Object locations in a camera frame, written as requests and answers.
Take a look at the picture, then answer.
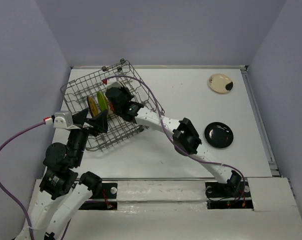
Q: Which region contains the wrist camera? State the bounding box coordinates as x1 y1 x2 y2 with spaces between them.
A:
102 78 123 89
44 111 73 129

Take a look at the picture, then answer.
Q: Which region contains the cream floral plate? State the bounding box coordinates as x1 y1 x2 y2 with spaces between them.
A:
109 80 126 88

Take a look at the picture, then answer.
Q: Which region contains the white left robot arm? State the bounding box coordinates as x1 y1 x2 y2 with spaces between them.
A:
17 108 108 240

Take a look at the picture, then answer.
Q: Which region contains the yellow patterned plate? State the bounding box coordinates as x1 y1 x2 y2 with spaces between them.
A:
86 95 98 117

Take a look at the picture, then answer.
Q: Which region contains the orange plate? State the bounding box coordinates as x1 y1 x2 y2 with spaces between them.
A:
108 101 115 112

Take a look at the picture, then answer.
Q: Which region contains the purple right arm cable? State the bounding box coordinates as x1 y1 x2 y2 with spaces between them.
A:
103 74 247 201

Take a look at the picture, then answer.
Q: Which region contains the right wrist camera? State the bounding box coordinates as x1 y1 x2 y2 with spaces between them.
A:
102 78 123 89

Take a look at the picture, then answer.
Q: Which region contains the lime green plate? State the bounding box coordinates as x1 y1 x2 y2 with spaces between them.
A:
97 91 109 111

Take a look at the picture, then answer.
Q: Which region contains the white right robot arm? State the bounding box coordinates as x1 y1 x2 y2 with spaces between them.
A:
106 86 243 196

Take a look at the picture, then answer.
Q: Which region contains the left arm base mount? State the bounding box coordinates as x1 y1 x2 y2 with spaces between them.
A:
79 182 118 211

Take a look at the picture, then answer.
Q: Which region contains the grey wire dish rack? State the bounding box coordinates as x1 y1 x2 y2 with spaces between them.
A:
60 58 156 152

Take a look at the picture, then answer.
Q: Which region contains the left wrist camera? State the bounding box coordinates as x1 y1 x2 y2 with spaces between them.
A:
44 111 73 129

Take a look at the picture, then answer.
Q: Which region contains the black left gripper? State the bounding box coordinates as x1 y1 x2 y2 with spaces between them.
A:
69 107 110 165

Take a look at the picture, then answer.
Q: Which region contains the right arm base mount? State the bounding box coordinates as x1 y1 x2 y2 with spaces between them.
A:
205 181 253 210

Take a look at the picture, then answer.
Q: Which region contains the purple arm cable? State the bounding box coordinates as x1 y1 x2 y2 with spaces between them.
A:
103 74 247 201
0 119 74 240

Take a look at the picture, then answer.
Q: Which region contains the cream plate with black spot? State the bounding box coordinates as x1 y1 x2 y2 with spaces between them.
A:
208 73 234 94

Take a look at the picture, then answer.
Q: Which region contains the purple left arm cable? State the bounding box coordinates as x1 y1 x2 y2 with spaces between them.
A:
0 119 74 240

